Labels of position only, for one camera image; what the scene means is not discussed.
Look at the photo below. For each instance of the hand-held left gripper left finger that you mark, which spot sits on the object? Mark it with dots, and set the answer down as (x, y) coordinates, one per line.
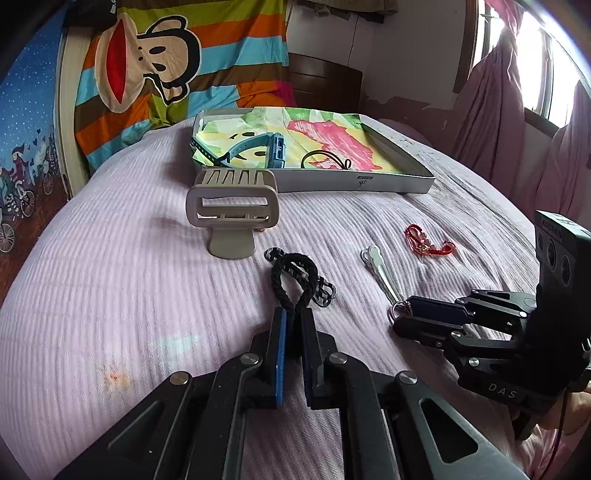
(278, 355)

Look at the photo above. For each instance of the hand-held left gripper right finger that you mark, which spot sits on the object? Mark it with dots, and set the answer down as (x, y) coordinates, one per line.
(308, 360)

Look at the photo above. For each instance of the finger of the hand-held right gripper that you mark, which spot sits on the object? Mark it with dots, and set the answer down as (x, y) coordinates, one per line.
(429, 330)
(434, 307)

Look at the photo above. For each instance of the silver hair clip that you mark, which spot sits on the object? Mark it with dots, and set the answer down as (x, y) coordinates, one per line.
(376, 267)

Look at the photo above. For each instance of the beige hair claw clip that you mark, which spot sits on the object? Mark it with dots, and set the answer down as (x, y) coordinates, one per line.
(231, 242)

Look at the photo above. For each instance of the shallow colourful cardboard box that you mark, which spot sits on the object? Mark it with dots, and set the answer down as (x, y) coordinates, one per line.
(323, 183)

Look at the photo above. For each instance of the person's right hand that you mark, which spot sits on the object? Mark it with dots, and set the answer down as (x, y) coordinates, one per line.
(577, 410)

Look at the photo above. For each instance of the pink ribbed bedspread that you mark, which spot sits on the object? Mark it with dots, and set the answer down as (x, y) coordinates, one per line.
(138, 300)

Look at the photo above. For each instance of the colourful printed paper liner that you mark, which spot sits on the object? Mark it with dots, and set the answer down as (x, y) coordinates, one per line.
(323, 134)

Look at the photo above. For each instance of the pink curtain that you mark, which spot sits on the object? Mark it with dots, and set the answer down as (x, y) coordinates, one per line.
(494, 101)

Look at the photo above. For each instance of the dark wooden headboard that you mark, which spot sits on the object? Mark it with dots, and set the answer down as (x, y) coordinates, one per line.
(323, 78)

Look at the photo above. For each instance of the window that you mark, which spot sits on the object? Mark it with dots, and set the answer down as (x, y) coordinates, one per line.
(535, 69)

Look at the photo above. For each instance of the striped monkey print blanket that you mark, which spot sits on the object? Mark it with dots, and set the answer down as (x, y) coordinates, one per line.
(152, 46)

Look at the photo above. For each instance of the blue printed fabric wardrobe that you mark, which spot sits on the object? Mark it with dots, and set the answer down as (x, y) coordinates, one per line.
(27, 115)

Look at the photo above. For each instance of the black hanging bag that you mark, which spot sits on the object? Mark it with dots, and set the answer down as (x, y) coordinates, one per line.
(92, 11)

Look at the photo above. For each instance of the pale wooden post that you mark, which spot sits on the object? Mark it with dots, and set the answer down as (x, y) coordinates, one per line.
(69, 92)

